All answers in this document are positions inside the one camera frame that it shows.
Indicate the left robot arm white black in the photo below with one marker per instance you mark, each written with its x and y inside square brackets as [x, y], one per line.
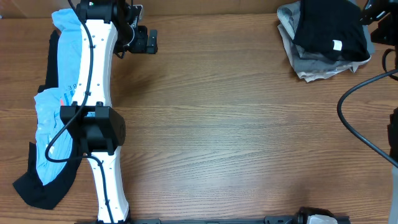
[108, 28]

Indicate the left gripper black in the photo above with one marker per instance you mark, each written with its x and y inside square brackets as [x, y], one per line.
[141, 45]

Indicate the gray folded garment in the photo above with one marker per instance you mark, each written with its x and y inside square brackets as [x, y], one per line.
[289, 15]

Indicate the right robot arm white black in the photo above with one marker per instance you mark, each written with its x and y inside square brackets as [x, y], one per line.
[383, 12]

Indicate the light blue t-shirt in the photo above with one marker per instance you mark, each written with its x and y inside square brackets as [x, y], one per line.
[48, 102]

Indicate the black t-shirt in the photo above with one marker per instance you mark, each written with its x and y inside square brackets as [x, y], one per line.
[332, 28]

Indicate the black garment under blue shirt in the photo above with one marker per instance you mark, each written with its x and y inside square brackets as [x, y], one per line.
[29, 186]

